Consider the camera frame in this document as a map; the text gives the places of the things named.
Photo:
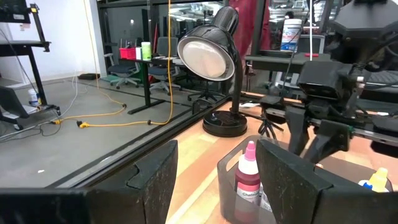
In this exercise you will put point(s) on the black desk lamp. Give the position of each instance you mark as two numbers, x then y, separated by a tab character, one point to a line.
225	124

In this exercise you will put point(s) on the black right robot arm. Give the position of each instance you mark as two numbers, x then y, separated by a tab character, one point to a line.
367	18

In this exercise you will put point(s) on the grey translucent plastic bin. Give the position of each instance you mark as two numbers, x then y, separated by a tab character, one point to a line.
227	193

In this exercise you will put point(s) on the person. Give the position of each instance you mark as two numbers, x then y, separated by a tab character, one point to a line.
248	28

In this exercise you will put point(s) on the red plastic bin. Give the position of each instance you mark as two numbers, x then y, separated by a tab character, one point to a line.
127	53

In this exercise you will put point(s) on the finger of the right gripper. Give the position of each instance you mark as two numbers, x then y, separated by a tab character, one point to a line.
332	137
298	130

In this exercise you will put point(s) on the green canister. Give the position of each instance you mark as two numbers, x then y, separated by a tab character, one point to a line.
146	51

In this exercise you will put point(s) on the pink food coloring bottle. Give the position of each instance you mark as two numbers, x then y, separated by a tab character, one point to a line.
247	183

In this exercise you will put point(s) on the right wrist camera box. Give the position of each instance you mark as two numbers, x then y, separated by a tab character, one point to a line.
326	81

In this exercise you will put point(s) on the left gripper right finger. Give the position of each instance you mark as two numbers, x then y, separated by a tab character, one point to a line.
311	199

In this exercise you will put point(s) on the white jar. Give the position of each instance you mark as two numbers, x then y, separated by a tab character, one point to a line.
33	98

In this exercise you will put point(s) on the grey office chair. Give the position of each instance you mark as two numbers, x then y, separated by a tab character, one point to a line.
166	46
122	68

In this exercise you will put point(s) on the black office desk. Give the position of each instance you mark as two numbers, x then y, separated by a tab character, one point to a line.
273	63
146	87

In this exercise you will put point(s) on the black office chair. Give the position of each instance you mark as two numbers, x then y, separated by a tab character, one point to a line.
205	93

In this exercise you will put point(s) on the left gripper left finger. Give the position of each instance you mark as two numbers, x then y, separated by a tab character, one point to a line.
93	205

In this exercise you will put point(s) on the blue food coloring bottle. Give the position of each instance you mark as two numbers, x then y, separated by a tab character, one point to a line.
367	186

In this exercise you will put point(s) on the white wipes tub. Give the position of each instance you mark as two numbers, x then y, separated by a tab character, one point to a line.
290	34

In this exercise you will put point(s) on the white pole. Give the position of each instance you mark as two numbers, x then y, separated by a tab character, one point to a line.
311	31

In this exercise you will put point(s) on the black shelf stand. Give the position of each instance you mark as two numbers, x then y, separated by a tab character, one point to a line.
18	48

